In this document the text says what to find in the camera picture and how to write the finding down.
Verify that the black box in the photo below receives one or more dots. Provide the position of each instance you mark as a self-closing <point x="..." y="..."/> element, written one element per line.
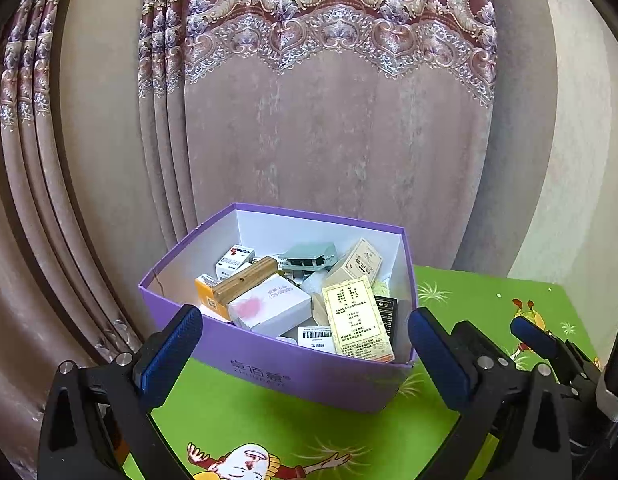
<point x="394" y="325"/>

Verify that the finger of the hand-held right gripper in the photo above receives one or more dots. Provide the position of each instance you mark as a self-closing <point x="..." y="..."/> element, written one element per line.
<point x="544" y="335"/>
<point x="476" y="337"/>

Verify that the green patterned pouch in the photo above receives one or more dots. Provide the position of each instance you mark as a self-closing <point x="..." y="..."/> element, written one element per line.
<point x="381" y="289"/>

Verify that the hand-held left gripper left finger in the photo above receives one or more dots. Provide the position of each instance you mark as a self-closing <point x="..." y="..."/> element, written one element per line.
<point x="174" y="355"/>

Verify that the white foam wrap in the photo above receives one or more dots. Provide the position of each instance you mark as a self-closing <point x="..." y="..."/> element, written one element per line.
<point x="314" y="282"/>

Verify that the white orange box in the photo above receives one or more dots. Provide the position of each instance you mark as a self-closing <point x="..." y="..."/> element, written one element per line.
<point x="209" y="292"/>

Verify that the green printed desktop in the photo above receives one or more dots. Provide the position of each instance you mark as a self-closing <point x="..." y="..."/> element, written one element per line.
<point x="464" y="290"/>

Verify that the white pink box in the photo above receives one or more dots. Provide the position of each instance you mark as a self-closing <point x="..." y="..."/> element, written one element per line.
<point x="269" y="305"/>

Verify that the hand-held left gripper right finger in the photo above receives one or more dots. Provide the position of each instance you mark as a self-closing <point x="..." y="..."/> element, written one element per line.
<point x="441" y="365"/>

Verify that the red white box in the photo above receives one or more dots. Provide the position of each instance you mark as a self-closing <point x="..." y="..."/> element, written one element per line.
<point x="234" y="260"/>

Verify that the white box blue print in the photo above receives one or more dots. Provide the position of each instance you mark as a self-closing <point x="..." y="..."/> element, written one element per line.
<point x="316" y="339"/>

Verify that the grey-green plastic item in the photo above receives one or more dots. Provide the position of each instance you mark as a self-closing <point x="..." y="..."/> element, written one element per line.
<point x="309" y="256"/>

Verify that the yellow box red label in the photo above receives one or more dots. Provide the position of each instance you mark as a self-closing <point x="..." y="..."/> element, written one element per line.
<point x="356" y="320"/>

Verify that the purple cardboard box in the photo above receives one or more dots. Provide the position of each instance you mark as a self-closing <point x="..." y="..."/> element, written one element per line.
<point x="289" y="375"/>

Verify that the patterned mauve curtain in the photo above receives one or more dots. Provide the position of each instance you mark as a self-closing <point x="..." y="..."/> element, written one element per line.
<point x="314" y="135"/>

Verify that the long wooden block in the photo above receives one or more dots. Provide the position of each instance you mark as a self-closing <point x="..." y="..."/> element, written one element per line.
<point x="246" y="280"/>

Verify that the beige box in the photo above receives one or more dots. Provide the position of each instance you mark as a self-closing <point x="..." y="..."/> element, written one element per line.
<point x="356" y="262"/>

